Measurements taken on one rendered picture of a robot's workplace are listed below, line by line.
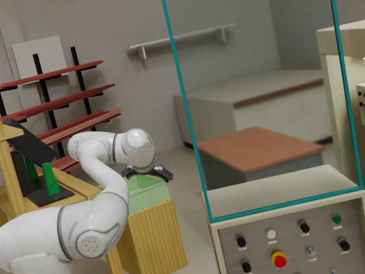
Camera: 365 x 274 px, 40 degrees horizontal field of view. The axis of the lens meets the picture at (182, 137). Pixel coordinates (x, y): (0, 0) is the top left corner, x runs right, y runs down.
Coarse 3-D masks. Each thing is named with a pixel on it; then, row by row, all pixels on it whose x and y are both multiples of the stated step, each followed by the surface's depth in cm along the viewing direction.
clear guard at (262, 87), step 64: (192, 0) 163; (256, 0) 163; (320, 0) 164; (192, 64) 166; (256, 64) 167; (320, 64) 168; (192, 128) 170; (256, 128) 171; (320, 128) 172; (256, 192) 176; (320, 192) 177
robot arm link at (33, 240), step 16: (48, 208) 122; (16, 224) 120; (32, 224) 118; (48, 224) 118; (0, 240) 119; (16, 240) 118; (32, 240) 117; (48, 240) 116; (0, 256) 119; (16, 256) 118; (32, 256) 117; (48, 256) 117; (64, 256) 118; (16, 272) 119; (32, 272) 118; (48, 272) 118; (64, 272) 121
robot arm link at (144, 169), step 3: (153, 159) 180; (153, 162) 181; (150, 165) 180; (153, 165) 183; (135, 168) 180; (138, 168) 179; (141, 168) 179; (144, 168) 179; (147, 168) 180; (150, 168) 182; (138, 171) 183; (141, 171) 182; (144, 171) 182; (147, 171) 183
